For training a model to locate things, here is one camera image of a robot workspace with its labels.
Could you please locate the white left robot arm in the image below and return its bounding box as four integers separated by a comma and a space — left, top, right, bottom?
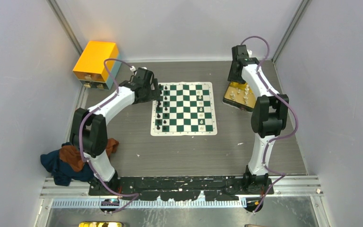
69, 68, 160, 195

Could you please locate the dark blue cloth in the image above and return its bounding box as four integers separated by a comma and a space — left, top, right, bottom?
40, 149, 94, 186

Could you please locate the yellow teal drawer box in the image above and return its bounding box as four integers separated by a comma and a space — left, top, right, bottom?
73, 41, 121, 90

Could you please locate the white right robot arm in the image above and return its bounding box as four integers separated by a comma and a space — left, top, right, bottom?
228, 44, 289, 195

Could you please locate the orange cloth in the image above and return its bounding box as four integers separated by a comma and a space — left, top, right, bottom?
59, 138, 120, 173

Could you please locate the aluminium frame rail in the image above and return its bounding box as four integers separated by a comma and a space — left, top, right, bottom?
40, 176, 324, 209

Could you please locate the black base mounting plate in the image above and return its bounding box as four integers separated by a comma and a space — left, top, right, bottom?
89, 175, 275, 202

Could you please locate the yellow transparent tray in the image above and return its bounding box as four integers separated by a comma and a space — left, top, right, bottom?
223, 82, 256, 113

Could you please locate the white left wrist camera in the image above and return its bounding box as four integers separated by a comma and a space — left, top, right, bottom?
130, 66, 137, 73

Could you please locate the green white chess board mat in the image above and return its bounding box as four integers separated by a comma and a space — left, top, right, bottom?
150, 82, 218, 137

